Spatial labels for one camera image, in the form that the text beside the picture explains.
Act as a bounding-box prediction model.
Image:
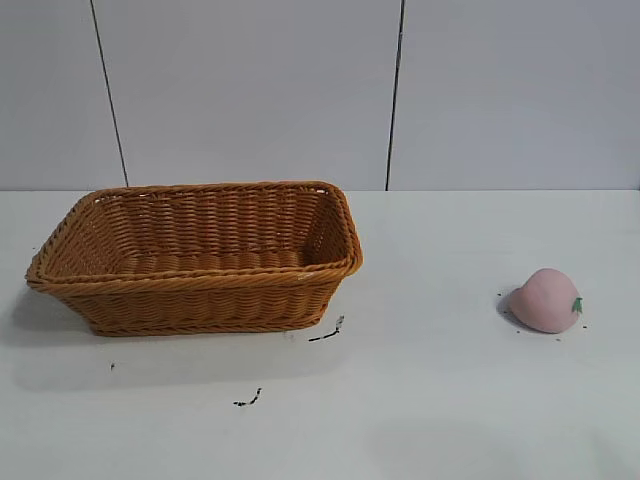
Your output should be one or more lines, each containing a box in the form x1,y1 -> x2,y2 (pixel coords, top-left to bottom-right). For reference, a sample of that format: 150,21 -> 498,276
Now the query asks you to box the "pink toy peach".
507,268 -> 585,335

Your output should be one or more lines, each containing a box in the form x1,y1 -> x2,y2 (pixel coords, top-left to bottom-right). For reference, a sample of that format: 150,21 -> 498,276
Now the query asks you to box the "brown wicker rectangular basket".
25,180 -> 365,337

